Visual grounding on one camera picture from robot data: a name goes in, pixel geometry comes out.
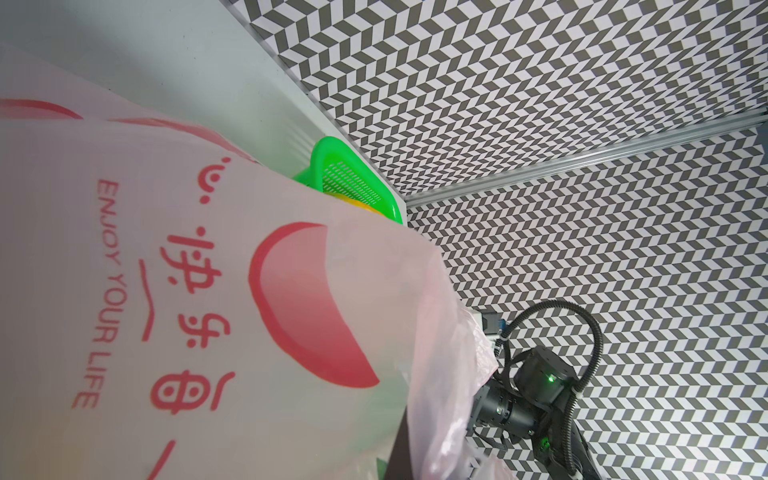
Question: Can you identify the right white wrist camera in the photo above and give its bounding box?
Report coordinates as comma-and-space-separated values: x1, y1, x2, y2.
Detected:
471, 310, 507, 356

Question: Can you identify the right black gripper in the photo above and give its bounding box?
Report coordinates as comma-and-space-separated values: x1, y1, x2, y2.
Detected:
467, 378, 540, 444

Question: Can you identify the green plastic basket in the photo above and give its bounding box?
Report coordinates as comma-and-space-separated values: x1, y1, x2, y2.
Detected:
293, 136, 403, 224

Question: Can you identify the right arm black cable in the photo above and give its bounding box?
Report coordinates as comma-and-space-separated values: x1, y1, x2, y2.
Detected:
500, 298, 604, 480

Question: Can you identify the yellow fake banana bunch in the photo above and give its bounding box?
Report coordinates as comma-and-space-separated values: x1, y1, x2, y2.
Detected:
332, 195, 384, 216

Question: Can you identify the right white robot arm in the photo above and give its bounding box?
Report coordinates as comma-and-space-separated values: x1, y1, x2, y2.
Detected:
467, 342, 604, 479

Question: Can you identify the pink printed plastic bag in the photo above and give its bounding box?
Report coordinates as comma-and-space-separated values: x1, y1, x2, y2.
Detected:
1, 47, 501, 479

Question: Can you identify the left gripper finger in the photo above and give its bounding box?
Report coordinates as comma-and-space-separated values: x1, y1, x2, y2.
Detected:
383, 413, 414, 480

